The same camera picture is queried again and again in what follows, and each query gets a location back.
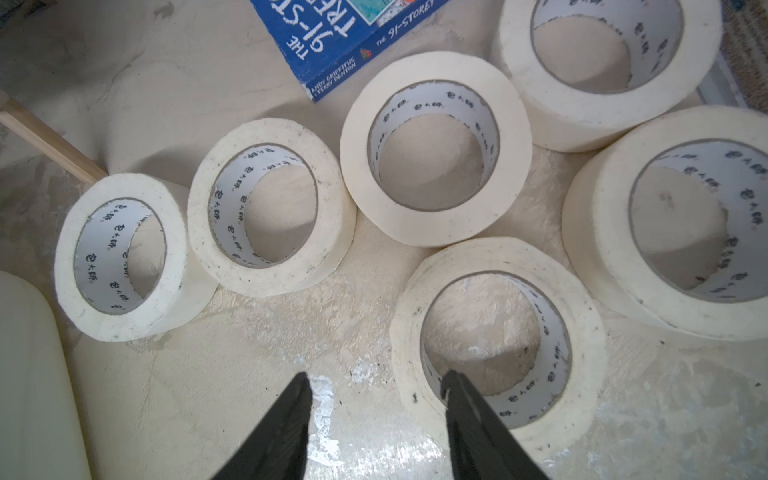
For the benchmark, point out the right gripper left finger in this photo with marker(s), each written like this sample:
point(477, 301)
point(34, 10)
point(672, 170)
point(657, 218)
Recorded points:
point(277, 448)

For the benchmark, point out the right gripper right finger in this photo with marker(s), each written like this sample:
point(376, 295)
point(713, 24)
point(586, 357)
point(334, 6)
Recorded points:
point(480, 446)

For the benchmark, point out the masking tape roll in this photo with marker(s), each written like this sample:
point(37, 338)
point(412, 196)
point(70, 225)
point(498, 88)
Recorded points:
point(219, 195)
point(91, 267)
point(672, 45)
point(465, 88)

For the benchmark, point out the white plastic storage box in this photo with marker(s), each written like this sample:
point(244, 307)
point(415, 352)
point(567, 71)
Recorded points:
point(41, 434)

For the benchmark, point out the small wooden easel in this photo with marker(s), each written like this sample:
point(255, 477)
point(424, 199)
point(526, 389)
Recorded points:
point(39, 135)

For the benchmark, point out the blue storey book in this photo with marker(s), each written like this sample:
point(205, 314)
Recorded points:
point(326, 41)

